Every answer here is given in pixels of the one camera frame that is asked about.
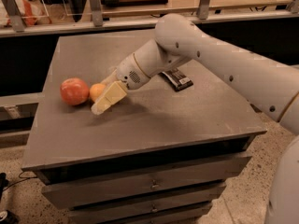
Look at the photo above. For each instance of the small orange fruit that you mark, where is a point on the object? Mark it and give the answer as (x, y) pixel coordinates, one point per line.
(96, 90)

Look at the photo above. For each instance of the orange white bag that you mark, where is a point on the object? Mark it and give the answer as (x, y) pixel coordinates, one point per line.
(30, 13)

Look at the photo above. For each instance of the bottom grey drawer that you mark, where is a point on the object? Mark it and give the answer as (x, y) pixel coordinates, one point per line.
(167, 216)

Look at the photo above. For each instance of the top grey drawer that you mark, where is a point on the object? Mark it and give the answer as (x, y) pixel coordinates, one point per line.
(127, 184)

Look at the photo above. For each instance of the middle grey drawer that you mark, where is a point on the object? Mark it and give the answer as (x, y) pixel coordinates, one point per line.
(149, 204)

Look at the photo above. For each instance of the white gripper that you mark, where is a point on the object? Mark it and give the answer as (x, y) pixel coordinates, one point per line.
(128, 73)

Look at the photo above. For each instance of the black object floor corner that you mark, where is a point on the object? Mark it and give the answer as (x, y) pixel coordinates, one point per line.
(6, 217)

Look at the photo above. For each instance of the red apple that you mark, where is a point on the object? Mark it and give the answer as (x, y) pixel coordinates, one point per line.
(74, 91)

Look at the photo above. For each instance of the grey drawer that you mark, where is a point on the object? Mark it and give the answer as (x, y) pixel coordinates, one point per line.
(167, 216)
(127, 184)
(149, 204)

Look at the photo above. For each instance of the metal railing frame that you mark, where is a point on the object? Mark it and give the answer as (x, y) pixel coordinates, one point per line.
(84, 16)

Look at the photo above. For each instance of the grey drawer cabinet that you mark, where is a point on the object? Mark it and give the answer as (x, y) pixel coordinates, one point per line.
(151, 126)

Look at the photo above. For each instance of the black snack bar wrapper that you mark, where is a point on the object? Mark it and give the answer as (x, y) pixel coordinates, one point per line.
(177, 80)

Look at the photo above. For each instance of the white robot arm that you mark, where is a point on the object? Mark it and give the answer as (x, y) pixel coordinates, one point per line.
(270, 86)

